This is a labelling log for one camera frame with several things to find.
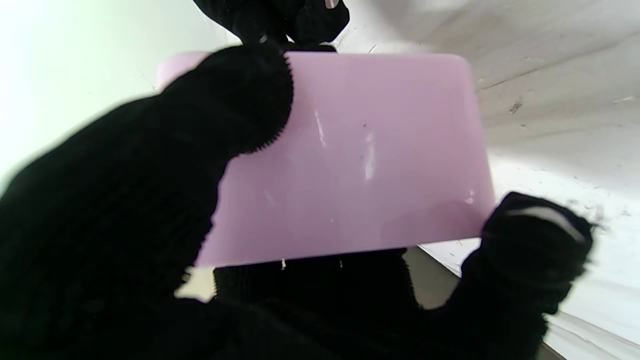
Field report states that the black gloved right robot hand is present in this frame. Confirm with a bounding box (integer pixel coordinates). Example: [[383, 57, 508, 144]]
[[192, 0, 351, 53]]

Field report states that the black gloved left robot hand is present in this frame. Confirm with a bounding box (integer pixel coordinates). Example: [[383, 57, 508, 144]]
[[0, 42, 597, 360]]

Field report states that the pink tissue box cover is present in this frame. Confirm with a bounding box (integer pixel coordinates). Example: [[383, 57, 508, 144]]
[[155, 50, 497, 268]]

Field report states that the brown leather sofa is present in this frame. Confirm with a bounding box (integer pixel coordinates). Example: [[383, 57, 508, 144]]
[[404, 245, 463, 311]]

